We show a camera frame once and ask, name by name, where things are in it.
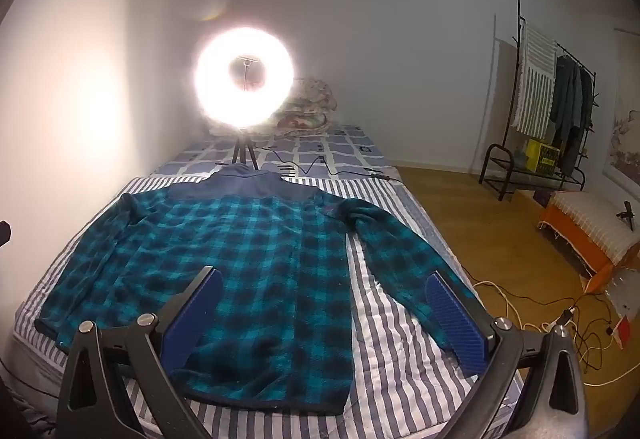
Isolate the black clothes rack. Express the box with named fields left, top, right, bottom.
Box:
left=479, top=0, right=601, bottom=204

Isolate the landscape wall poster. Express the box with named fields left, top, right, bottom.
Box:
left=602, top=26, right=640, bottom=200

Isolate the orange bench with white cover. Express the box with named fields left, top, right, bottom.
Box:
left=537, top=190, right=640, bottom=295

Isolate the ring light on tripod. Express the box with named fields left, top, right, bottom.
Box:
left=231, top=55, right=260, bottom=170

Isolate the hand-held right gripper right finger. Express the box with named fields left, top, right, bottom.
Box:
left=424, top=269, right=588, bottom=439

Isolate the teal plaid fleece jacket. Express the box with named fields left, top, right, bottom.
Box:
left=35, top=164, right=478, bottom=417

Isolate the grey white striped quilt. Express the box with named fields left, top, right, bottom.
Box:
left=12, top=171, right=526, bottom=439

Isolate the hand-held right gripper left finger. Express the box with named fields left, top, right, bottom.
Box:
left=56, top=265, right=224, bottom=439

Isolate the striped white towel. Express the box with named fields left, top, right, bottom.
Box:
left=512, top=19, right=558, bottom=136

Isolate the black floor cable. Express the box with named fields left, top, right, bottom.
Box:
left=560, top=289, right=633, bottom=387

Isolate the white floor cable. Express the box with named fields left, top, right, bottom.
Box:
left=472, top=281, right=556, bottom=332

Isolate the folded floral blanket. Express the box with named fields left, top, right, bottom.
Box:
left=272, top=78, right=337, bottom=136

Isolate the yellow crate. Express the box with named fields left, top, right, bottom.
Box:
left=525, top=138, right=561, bottom=177

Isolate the blue checked bedsheet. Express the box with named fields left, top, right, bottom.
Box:
left=150, top=123, right=403, bottom=182

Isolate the small black phone tripod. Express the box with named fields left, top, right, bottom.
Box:
left=617, top=200, right=636, bottom=232

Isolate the dark hanging coat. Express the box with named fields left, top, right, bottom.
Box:
left=549, top=54, right=596, bottom=174

